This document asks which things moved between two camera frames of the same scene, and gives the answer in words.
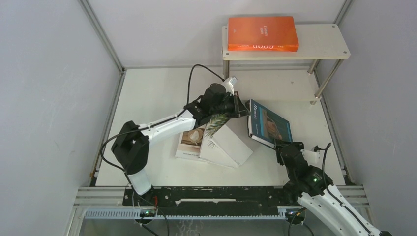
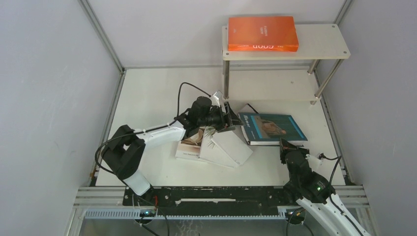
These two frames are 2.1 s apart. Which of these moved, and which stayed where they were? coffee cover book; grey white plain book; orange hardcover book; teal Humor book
Moved: teal Humor book
Stayed: orange hardcover book; coffee cover book; grey white plain book
